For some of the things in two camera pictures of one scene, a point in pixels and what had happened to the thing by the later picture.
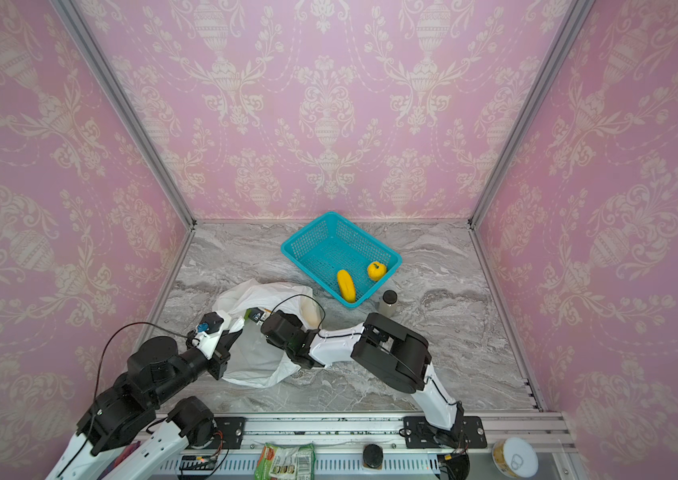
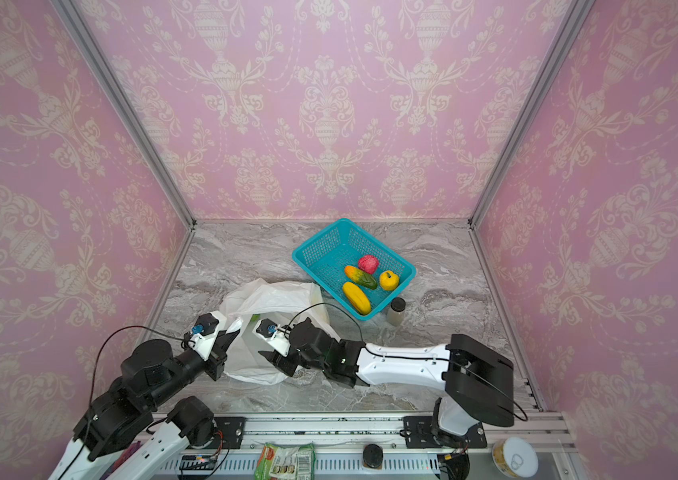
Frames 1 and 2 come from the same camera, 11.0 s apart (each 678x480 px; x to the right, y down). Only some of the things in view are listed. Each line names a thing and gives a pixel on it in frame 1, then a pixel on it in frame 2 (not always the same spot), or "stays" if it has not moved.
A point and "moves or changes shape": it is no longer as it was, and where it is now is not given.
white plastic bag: (254, 361) stays
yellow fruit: (377, 270) -> (389, 280)
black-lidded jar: (373, 456) stays
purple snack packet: (130, 449) stays
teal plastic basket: (336, 243) moves or changes shape
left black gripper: (223, 351) stays
